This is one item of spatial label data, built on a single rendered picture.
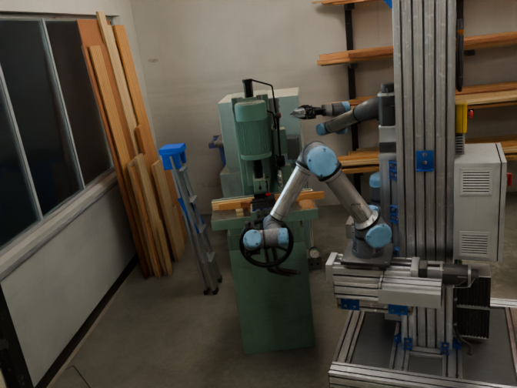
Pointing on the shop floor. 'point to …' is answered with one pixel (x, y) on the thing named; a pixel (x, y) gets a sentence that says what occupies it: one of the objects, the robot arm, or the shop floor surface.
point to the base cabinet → (273, 302)
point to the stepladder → (177, 154)
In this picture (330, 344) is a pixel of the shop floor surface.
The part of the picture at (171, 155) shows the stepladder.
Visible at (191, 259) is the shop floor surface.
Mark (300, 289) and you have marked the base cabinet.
